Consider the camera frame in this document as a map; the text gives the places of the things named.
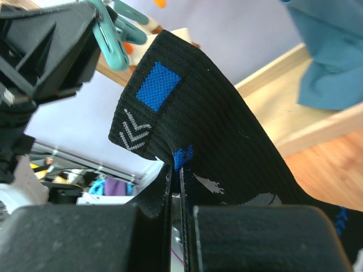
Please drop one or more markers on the orange clothes peg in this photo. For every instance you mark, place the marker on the orange clothes peg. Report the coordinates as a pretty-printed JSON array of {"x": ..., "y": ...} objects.
[{"x": 160, "y": 3}]

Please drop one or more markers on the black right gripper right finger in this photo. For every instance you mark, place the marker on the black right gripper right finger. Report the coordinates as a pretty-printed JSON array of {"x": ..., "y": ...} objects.
[{"x": 255, "y": 238}]

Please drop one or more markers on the blue hanging sock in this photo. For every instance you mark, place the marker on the blue hanging sock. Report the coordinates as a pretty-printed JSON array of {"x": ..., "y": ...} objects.
[{"x": 332, "y": 33}]

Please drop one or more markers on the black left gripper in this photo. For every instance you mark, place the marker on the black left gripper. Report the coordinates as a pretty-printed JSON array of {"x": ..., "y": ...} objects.
[{"x": 46, "y": 55}]

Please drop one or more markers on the long black patterned sock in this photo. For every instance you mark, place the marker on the long black patterned sock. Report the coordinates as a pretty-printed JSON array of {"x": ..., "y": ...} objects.
[{"x": 179, "y": 108}]

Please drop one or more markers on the teal clothes peg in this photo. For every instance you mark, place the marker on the teal clothes peg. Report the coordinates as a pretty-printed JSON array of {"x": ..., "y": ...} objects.
[{"x": 113, "y": 29}]

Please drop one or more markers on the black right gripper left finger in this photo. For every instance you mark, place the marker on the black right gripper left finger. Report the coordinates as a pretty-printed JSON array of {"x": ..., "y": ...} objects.
[{"x": 135, "y": 236}]

